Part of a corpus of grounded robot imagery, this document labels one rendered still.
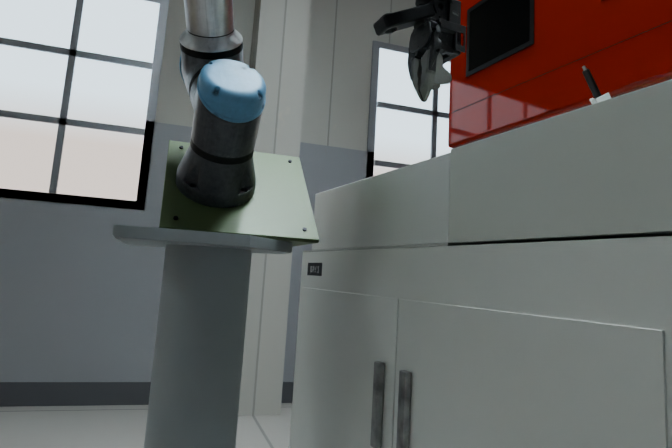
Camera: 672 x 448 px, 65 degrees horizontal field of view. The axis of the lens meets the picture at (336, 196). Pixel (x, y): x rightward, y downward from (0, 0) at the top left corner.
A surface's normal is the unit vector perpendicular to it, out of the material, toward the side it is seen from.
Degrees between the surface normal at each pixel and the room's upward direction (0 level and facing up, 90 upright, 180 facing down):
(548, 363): 90
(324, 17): 90
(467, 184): 90
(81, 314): 90
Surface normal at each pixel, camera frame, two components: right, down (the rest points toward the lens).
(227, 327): 0.69, -0.07
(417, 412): -0.91, -0.11
